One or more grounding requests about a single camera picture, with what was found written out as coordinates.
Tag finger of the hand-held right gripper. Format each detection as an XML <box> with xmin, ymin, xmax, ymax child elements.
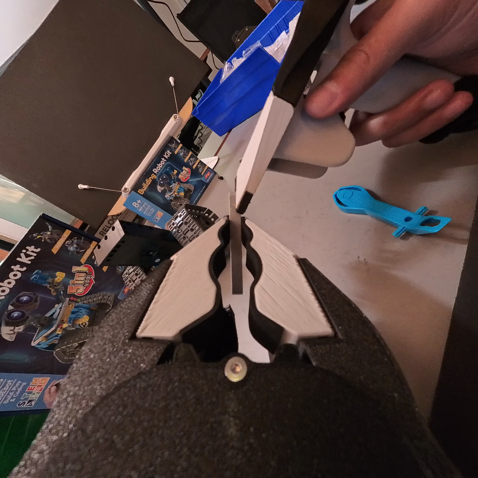
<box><xmin>235</xmin><ymin>93</ymin><xmax>355</xmax><ymax>214</ymax></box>

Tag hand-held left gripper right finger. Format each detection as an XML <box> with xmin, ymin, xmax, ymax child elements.
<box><xmin>241</xmin><ymin>218</ymin><xmax>335</xmax><ymax>352</ymax></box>

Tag black divider panel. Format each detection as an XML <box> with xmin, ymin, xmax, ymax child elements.
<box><xmin>0</xmin><ymin>0</ymin><xmax>211</xmax><ymax>234</ymax></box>

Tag clear plastic bag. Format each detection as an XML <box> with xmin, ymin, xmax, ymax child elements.
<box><xmin>220</xmin><ymin>30</ymin><xmax>292</xmax><ymax>81</ymax></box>

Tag blue plastic bin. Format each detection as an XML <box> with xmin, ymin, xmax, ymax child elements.
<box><xmin>191</xmin><ymin>0</ymin><xmax>301</xmax><ymax>137</ymax></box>

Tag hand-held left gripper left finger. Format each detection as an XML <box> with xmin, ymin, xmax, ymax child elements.
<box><xmin>135</xmin><ymin>216</ymin><xmax>229</xmax><ymax>341</ymax></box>

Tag person's right hand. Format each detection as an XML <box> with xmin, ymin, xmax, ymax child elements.
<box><xmin>303</xmin><ymin>0</ymin><xmax>478</xmax><ymax>148</ymax></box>

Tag blue printed booklet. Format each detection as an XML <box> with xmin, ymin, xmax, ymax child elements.
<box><xmin>122</xmin><ymin>136</ymin><xmax>219</xmax><ymax>230</ymax></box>

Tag blue grey tracked toy robot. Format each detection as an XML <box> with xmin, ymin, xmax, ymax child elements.
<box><xmin>93</xmin><ymin>203</ymin><xmax>222</xmax><ymax>299</ymax></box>

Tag grey desk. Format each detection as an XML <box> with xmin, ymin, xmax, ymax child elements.
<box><xmin>101</xmin><ymin>86</ymin><xmax>478</xmax><ymax>422</ymax></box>

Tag blue long brick piece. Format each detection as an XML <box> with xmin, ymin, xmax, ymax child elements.
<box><xmin>332</xmin><ymin>185</ymin><xmax>452</xmax><ymax>238</ymax></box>

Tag black padded object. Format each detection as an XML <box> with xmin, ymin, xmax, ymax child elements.
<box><xmin>176</xmin><ymin>0</ymin><xmax>269</xmax><ymax>60</ymax></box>

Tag white antenna bracket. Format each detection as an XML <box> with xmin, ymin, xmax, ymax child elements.
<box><xmin>78</xmin><ymin>76</ymin><xmax>182</xmax><ymax>196</ymax></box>

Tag green plastic bin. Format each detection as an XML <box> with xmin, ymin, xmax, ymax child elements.
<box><xmin>0</xmin><ymin>409</ymin><xmax>49</xmax><ymax>478</ymax></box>

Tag dark printed toy kit box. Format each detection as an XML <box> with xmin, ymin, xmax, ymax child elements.
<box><xmin>0</xmin><ymin>213</ymin><xmax>129</xmax><ymax>413</ymax></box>

